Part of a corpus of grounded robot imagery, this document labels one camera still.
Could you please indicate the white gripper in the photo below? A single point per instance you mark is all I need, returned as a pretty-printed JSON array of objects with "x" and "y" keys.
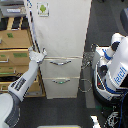
[{"x": 37, "y": 57}]

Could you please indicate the white fridge door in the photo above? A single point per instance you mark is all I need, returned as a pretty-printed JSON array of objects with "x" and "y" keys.
[{"x": 63, "y": 32}]

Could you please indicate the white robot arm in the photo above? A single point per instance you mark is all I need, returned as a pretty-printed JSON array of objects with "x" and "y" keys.
[{"x": 9, "y": 102}]

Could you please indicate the white fridge body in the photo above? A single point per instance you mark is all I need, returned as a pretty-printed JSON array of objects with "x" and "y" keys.
[{"x": 68, "y": 71}]

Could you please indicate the wooden drawer cabinet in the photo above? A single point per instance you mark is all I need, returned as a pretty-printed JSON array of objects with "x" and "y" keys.
[{"x": 14, "y": 55}]

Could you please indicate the green android sticker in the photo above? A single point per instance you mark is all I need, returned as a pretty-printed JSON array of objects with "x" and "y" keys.
[{"x": 43, "y": 9}]

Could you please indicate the grey device on shelf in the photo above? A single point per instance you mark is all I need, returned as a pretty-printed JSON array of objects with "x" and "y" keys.
[{"x": 13, "y": 11}]

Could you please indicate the white blue robot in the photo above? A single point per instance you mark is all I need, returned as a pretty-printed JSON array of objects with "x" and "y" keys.
[{"x": 110, "y": 70}]

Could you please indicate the upper fridge drawer handle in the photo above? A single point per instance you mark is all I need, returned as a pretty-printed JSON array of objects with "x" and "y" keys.
[{"x": 60, "y": 63}]

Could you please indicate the fridge drawer handle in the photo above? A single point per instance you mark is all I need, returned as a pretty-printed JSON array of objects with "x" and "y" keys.
[
  {"x": 60, "y": 81},
  {"x": 60, "y": 63}
]

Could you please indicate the lower fridge drawer handle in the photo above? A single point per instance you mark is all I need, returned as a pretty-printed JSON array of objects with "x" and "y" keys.
[{"x": 60, "y": 81}]

